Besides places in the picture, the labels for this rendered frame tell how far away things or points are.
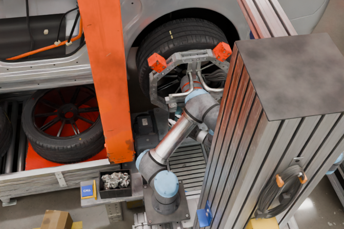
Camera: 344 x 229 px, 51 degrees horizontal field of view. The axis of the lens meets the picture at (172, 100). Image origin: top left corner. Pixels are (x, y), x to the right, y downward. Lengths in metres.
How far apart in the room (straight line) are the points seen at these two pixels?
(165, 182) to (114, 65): 0.60
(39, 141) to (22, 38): 0.80
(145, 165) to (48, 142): 0.98
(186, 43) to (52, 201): 1.59
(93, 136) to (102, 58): 1.02
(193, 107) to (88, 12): 0.64
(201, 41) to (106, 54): 0.76
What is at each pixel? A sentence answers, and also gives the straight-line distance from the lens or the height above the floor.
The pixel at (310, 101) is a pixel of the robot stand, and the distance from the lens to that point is 0.83.
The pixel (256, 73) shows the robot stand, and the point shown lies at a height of 2.03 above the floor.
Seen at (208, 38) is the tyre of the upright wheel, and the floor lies 1.16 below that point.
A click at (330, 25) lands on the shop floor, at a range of 4.64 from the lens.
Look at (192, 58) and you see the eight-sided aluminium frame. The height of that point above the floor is 1.12.
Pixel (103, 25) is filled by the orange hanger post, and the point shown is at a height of 1.66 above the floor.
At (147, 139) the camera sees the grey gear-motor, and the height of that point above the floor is 0.41.
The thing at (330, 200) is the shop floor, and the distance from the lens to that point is 3.16.
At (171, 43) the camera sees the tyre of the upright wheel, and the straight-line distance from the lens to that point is 2.19.
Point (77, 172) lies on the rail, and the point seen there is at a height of 0.34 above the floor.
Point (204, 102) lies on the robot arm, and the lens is 1.67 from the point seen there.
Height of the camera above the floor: 2.62
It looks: 51 degrees down
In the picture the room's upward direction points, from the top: 3 degrees clockwise
